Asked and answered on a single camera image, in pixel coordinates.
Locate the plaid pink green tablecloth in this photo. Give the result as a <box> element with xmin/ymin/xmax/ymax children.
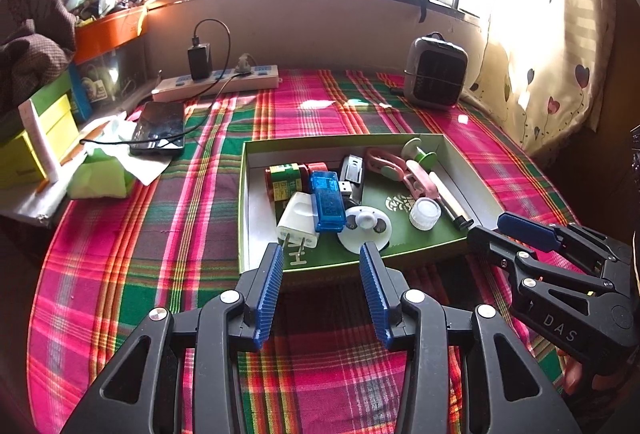
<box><xmin>26</xmin><ymin>70</ymin><xmax>573</xmax><ymax>433</ymax></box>

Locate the orange shelf tray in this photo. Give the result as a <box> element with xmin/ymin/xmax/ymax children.
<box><xmin>74</xmin><ymin>6</ymin><xmax>148</xmax><ymax>64</ymax></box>

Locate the person hand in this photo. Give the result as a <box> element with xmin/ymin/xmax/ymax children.
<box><xmin>561</xmin><ymin>355</ymin><xmax>628</xmax><ymax>395</ymax></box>

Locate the green crumpled paper bag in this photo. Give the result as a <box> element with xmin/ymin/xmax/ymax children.
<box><xmin>66</xmin><ymin>149</ymin><xmax>134</xmax><ymax>200</ymax></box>

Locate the white panda round gadget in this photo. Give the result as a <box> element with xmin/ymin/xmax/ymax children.
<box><xmin>337</xmin><ymin>206</ymin><xmax>393</xmax><ymax>254</ymax></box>

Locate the white tube upright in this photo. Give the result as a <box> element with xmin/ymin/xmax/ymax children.
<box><xmin>18</xmin><ymin>99</ymin><xmax>61</xmax><ymax>183</ymax></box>

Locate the yellow green box stack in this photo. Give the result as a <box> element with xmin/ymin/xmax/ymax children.
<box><xmin>1</xmin><ymin>70</ymin><xmax>79</xmax><ymax>189</ymax></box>

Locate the white wall charger plug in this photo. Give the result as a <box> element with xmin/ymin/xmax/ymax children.
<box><xmin>277</xmin><ymin>192</ymin><xmax>319</xmax><ymax>267</ymax></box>

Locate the blue usb device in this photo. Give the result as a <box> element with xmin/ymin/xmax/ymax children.
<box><xmin>310</xmin><ymin>171</ymin><xmax>347</xmax><ymax>233</ymax></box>

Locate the black clear stamp device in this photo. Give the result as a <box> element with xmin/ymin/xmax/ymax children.
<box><xmin>338</xmin><ymin>154</ymin><xmax>363</xmax><ymax>205</ymax></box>

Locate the white power strip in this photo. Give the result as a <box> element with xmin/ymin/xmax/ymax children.
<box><xmin>152</xmin><ymin>65</ymin><xmax>280</xmax><ymax>102</ymax></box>

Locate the black smartphone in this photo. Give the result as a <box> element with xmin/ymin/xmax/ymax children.
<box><xmin>129</xmin><ymin>101</ymin><xmax>184</xmax><ymax>157</ymax></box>

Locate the pink folding clip long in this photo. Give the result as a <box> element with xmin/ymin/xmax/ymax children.
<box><xmin>402</xmin><ymin>160</ymin><xmax>439</xmax><ymax>201</ymax></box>

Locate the small translucent round jar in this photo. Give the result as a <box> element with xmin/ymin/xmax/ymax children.
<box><xmin>409</xmin><ymin>197</ymin><xmax>442</xmax><ymax>231</ymax></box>

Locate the green white cardboard box tray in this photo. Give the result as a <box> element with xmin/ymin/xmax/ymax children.
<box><xmin>238</xmin><ymin>134</ymin><xmax>503</xmax><ymax>285</ymax></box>

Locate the small grey space heater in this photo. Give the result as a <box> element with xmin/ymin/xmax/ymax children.
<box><xmin>402</xmin><ymin>32</ymin><xmax>469</xmax><ymax>110</ymax></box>

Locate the cream heart pattern curtain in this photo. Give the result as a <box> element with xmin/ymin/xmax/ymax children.
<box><xmin>463</xmin><ymin>0</ymin><xmax>616</xmax><ymax>162</ymax></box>

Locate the black charger with cable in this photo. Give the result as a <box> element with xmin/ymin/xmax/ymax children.
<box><xmin>188</xmin><ymin>18</ymin><xmax>231</xmax><ymax>80</ymax></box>

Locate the green white spool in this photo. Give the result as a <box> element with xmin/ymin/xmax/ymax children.
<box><xmin>401</xmin><ymin>137</ymin><xmax>438</xmax><ymax>172</ymax></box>

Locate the brown bottle red cap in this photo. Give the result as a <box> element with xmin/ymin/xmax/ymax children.
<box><xmin>265</xmin><ymin>162</ymin><xmax>328</xmax><ymax>202</ymax></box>

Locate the pink oval clip green pad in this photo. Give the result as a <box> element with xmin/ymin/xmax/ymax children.
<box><xmin>364</xmin><ymin>148</ymin><xmax>407</xmax><ymax>183</ymax></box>

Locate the brown checked cloth bundle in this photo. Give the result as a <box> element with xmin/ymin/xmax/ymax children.
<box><xmin>1</xmin><ymin>19</ymin><xmax>76</xmax><ymax>114</ymax></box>

